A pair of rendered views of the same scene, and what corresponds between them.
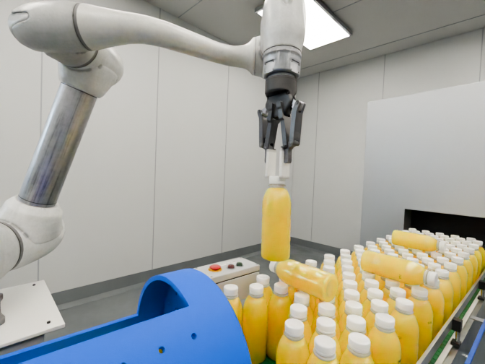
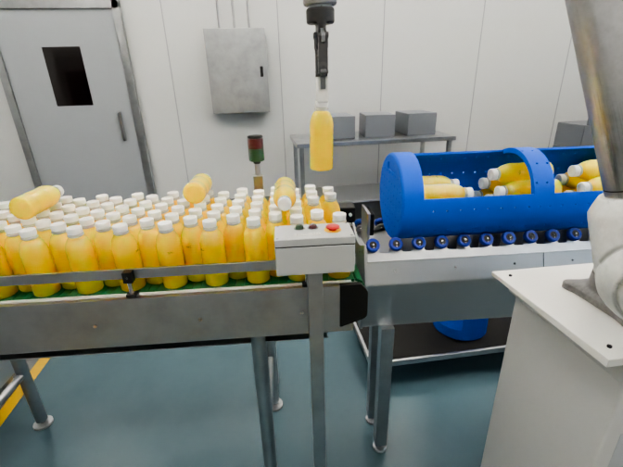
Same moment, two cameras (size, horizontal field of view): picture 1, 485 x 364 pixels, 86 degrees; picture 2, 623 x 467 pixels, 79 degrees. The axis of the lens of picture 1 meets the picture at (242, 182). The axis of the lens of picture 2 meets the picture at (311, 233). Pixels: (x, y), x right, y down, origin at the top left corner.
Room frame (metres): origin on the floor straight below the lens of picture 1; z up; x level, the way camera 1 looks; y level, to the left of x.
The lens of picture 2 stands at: (1.56, 0.57, 1.46)
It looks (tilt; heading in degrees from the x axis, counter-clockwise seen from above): 22 degrees down; 217
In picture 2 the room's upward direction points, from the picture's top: 2 degrees counter-clockwise
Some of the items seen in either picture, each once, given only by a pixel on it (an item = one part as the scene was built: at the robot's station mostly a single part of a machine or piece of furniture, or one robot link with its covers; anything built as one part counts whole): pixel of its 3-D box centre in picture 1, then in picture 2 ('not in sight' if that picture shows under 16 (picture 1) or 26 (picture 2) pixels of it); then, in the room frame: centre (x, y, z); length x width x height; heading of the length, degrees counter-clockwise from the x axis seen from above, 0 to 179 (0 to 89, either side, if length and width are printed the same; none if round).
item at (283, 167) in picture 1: (284, 163); not in sight; (0.61, -0.10, 1.43); 0.03 x 0.01 x 0.07; 131
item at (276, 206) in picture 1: (276, 220); (321, 138); (0.63, -0.09, 1.29); 0.07 x 0.07 x 0.19
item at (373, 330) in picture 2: not in sight; (375, 366); (0.40, 0.01, 0.31); 0.06 x 0.06 x 0.63; 41
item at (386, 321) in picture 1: (385, 320); not in sight; (0.57, -0.33, 1.09); 0.04 x 0.04 x 0.02
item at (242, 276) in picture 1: (226, 280); (313, 247); (0.85, 0.04, 1.05); 0.20 x 0.10 x 0.10; 131
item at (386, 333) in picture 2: not in sight; (382, 391); (0.50, 0.10, 0.31); 0.06 x 0.06 x 0.63; 41
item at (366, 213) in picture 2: not in sight; (367, 225); (0.49, 0.00, 0.99); 0.10 x 0.02 x 0.12; 41
